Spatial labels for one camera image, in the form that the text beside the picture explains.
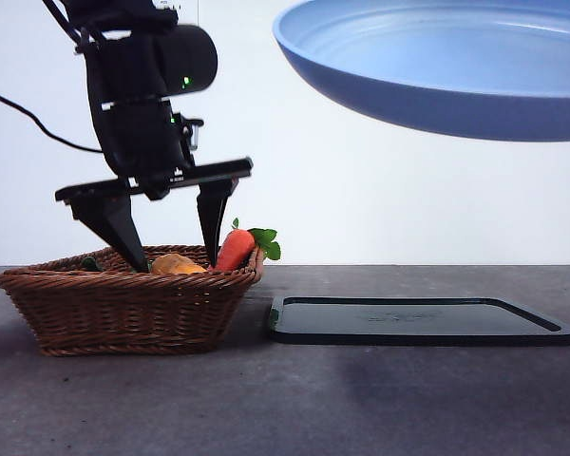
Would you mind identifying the blue round plate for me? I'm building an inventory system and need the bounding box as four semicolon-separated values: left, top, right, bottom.
272;0;570;143

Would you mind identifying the brown wicker basket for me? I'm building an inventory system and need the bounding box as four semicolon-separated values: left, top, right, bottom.
0;244;266;357

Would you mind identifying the orange carrot with green leaves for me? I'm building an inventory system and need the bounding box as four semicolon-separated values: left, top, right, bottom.
212;218;282;273

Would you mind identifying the brown egg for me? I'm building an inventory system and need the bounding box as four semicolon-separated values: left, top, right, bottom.
151;254;197;275

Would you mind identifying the black rectangular tray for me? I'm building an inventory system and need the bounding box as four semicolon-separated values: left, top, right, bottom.
267;296;570;347

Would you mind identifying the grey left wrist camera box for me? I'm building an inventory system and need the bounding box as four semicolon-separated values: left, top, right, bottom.
170;112;204;165

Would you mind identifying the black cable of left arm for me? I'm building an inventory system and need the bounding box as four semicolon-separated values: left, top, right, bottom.
0;84;105;154

